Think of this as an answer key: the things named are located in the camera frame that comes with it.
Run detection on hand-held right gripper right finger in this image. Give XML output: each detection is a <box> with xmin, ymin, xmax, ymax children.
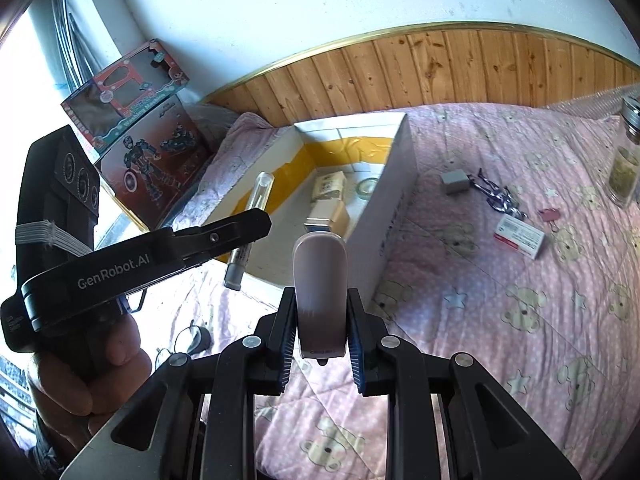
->
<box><xmin>346</xmin><ymin>287</ymin><xmax>583</xmax><ymax>480</ymax></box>

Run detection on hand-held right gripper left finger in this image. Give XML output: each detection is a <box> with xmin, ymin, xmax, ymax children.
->
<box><xmin>60</xmin><ymin>287</ymin><xmax>301</xmax><ymax>480</ymax></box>

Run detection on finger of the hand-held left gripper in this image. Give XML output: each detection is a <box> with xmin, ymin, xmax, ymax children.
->
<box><xmin>172</xmin><ymin>208</ymin><xmax>274</xmax><ymax>267</ymax></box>

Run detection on black marker pen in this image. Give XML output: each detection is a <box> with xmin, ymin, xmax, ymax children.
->
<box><xmin>223</xmin><ymin>170</ymin><xmax>276</xmax><ymax>291</ymax></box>

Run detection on pink stapler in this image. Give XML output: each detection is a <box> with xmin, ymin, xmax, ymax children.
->
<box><xmin>292</xmin><ymin>220</ymin><xmax>349</xmax><ymax>366</ymax></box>

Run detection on gold box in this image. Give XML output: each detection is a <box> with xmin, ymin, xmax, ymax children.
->
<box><xmin>306</xmin><ymin>199</ymin><xmax>351</xmax><ymax>236</ymax></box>

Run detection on pale yellow labelled box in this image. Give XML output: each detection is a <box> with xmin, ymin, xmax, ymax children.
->
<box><xmin>311</xmin><ymin>170</ymin><xmax>351</xmax><ymax>201</ymax></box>

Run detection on green tape roll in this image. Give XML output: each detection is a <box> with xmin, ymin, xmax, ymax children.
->
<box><xmin>352</xmin><ymin>177</ymin><xmax>383</xmax><ymax>201</ymax></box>

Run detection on white cardboard box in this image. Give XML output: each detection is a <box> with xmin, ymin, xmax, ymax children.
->
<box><xmin>202</xmin><ymin>112</ymin><xmax>418</xmax><ymax>306</ymax></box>

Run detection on grey wall charger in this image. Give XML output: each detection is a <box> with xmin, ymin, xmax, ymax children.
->
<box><xmin>441</xmin><ymin>169</ymin><xmax>471</xmax><ymax>195</ymax></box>

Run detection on pink binder clip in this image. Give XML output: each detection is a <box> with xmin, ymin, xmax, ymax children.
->
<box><xmin>539</xmin><ymin>206</ymin><xmax>568</xmax><ymax>233</ymax></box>

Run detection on person's left hand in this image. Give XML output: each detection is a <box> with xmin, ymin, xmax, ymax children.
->
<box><xmin>27</xmin><ymin>312</ymin><xmax>154</xmax><ymax>442</ymax></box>

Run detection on eyeglasses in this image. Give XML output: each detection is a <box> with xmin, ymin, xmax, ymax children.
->
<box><xmin>154</xmin><ymin>321</ymin><xmax>213</xmax><ymax>367</ymax></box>

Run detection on orange robot toy box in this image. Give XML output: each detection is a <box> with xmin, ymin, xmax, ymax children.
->
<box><xmin>95</xmin><ymin>97</ymin><xmax>216</xmax><ymax>233</ymax></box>

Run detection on pink bear print blanket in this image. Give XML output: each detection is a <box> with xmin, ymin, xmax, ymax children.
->
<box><xmin>150</xmin><ymin>102</ymin><xmax>640</xmax><ymax>480</ymax></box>

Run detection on teal and red toy box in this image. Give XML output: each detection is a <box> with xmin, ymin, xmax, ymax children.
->
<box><xmin>61</xmin><ymin>37</ymin><xmax>190</xmax><ymax>153</ymax></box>

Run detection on red and white small box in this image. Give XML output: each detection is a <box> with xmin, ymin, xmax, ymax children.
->
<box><xmin>492</xmin><ymin>216</ymin><xmax>547</xmax><ymax>261</ymax></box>

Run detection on glass jar with metal lid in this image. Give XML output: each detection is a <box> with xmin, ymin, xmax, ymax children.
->
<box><xmin>607</xmin><ymin>96</ymin><xmax>640</xmax><ymax>208</ymax></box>

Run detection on clear bubble wrap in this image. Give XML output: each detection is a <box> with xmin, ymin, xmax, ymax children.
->
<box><xmin>547</xmin><ymin>85</ymin><xmax>640</xmax><ymax>121</ymax></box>

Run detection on bundle of grey cables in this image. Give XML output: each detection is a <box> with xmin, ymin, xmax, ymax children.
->
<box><xmin>47</xmin><ymin>0</ymin><xmax>98</xmax><ymax>91</ymax></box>

